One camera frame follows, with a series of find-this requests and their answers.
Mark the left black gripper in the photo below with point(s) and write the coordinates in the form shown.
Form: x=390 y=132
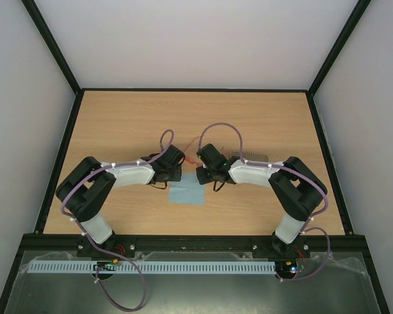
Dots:
x=177 y=174

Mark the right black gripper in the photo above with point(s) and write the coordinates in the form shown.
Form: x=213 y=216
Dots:
x=201 y=174

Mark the pink translucent sunglasses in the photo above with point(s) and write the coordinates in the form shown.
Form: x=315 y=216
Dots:
x=190 y=153

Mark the light blue cleaning cloth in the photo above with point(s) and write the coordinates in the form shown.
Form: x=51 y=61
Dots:
x=187 y=191

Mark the flag pattern glasses case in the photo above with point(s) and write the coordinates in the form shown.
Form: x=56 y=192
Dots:
x=253 y=156

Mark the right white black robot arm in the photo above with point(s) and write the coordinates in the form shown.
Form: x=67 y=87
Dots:
x=297 y=188

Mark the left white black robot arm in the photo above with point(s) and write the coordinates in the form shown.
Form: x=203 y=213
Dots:
x=84 y=191

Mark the left black circuit board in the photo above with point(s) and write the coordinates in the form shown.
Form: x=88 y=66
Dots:
x=111 y=265

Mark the right green circuit board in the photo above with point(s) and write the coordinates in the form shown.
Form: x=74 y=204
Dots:
x=290 y=268

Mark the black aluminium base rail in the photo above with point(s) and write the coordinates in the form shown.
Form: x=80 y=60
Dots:
x=131 y=246

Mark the light blue slotted cable duct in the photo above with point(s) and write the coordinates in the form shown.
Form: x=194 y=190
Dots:
x=156 y=267

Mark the black frame post left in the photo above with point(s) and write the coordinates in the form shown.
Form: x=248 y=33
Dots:
x=46 y=34

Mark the black frame post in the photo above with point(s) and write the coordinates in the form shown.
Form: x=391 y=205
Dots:
x=46 y=34
x=341 y=40

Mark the black frame post right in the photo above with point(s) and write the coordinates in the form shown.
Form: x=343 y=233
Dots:
x=341 y=40

